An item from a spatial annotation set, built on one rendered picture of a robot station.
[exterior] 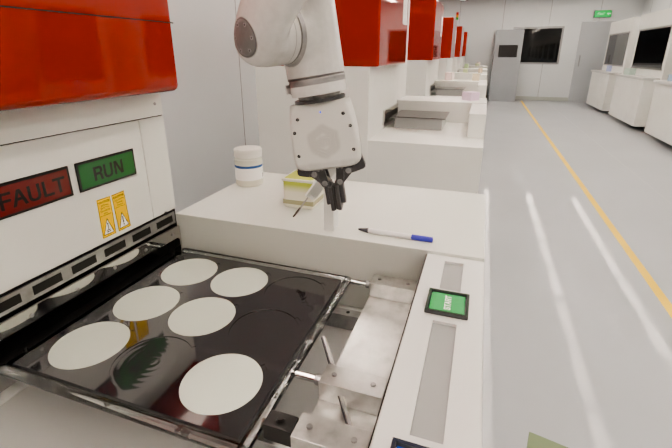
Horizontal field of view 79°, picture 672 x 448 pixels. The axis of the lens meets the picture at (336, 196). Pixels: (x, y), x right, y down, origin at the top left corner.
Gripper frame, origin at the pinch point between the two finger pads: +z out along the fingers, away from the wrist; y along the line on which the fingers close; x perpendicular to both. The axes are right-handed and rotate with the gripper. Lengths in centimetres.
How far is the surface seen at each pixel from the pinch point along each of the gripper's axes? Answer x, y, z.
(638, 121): 714, 430, 155
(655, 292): 162, 146, 131
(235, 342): -14.7, -15.3, 15.3
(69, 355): -19.9, -36.4, 11.9
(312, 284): 1.8, -7.1, 16.5
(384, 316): -3.4, 5.3, 20.4
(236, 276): 2.9, -21.2, 14.2
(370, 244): 6.6, 3.7, 12.0
